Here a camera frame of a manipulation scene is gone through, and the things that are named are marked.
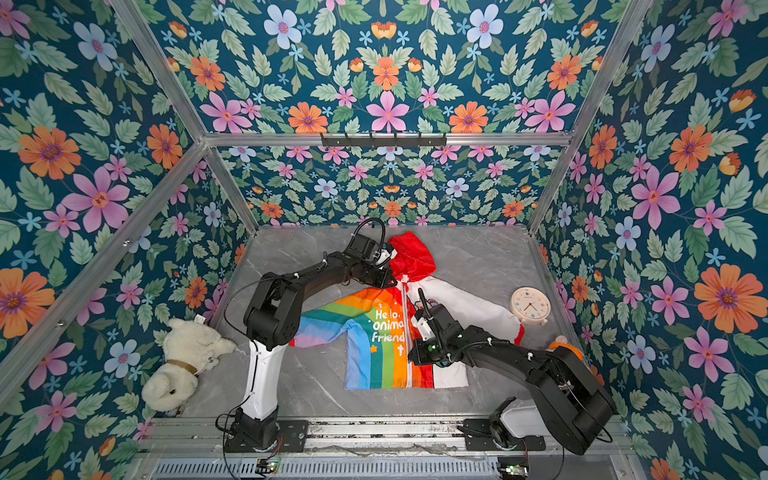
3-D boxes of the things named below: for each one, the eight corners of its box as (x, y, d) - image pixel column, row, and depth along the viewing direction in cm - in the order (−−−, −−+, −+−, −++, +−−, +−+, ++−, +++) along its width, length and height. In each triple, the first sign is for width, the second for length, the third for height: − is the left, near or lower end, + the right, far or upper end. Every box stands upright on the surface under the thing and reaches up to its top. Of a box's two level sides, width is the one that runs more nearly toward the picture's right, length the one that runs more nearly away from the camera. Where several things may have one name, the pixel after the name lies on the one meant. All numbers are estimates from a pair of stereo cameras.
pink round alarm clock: (516, 325, 94) (517, 322, 92) (506, 289, 102) (508, 286, 101) (555, 325, 93) (557, 322, 92) (542, 289, 102) (544, 286, 100)
